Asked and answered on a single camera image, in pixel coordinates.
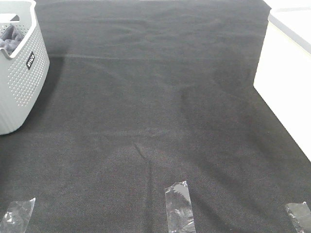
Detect grey-blue microfibre towel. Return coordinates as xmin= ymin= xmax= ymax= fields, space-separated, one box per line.
xmin=0 ymin=25 xmax=24 ymax=55

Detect black table cloth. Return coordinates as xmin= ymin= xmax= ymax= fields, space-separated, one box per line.
xmin=0 ymin=0 xmax=311 ymax=233

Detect clear tape strip middle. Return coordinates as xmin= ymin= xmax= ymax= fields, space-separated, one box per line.
xmin=165 ymin=181 xmax=196 ymax=233

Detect clear tape strip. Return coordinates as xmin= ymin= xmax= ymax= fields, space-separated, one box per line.
xmin=0 ymin=198 xmax=36 ymax=233
xmin=165 ymin=181 xmax=196 ymax=233
xmin=285 ymin=201 xmax=311 ymax=233

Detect white storage box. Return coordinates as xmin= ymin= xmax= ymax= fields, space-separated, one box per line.
xmin=254 ymin=6 xmax=311 ymax=158

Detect grey perforated laundry basket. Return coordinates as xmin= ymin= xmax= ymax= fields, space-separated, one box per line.
xmin=0 ymin=0 xmax=50 ymax=135

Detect clear tape strip left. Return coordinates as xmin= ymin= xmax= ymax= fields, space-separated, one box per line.
xmin=0 ymin=198 xmax=36 ymax=233

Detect clear tape strip right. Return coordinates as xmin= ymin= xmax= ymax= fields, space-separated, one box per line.
xmin=285 ymin=201 xmax=311 ymax=233

